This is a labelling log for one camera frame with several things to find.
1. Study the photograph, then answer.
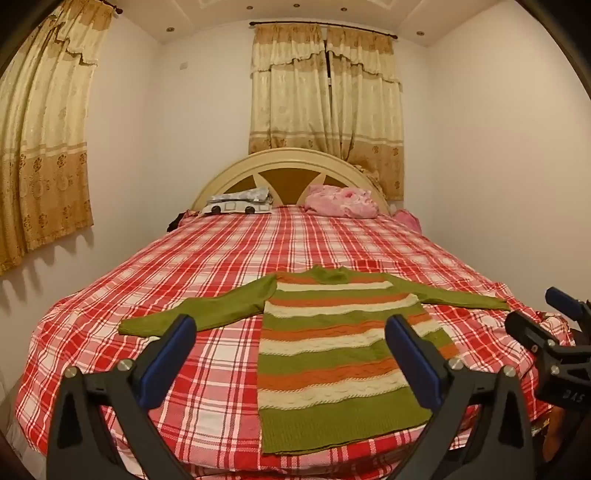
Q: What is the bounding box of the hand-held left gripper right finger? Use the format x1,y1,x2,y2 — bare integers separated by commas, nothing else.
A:
385,315,536,480

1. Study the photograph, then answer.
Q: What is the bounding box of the pink floral pillow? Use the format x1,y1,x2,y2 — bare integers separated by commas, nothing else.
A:
302,184,378,219

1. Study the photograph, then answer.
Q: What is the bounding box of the cream wooden headboard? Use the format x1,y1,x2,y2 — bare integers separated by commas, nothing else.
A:
191,148,393,215

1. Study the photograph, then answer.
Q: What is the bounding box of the green striped knit sweater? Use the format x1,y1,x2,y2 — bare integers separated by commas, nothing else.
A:
119,265,511,457

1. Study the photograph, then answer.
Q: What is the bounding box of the wide beige floral curtain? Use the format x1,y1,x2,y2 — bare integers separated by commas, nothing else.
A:
0,0,114,277

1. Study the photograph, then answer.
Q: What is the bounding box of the beige floral curtain panel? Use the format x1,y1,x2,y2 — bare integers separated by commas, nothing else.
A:
323,27,404,201
248,23,331,155

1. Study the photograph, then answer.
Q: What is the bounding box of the red plaid bed blanket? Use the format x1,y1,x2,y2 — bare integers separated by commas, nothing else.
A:
14,205,578,467

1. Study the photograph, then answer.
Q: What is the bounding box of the pink cloth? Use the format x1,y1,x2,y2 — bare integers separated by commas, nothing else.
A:
390,209,423,232

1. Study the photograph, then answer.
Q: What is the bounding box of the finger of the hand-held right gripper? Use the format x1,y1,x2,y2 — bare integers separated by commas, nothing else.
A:
505,311,575,365
546,287,591,326

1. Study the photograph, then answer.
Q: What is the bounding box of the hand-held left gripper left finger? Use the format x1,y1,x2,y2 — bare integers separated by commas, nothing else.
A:
46,314,199,480

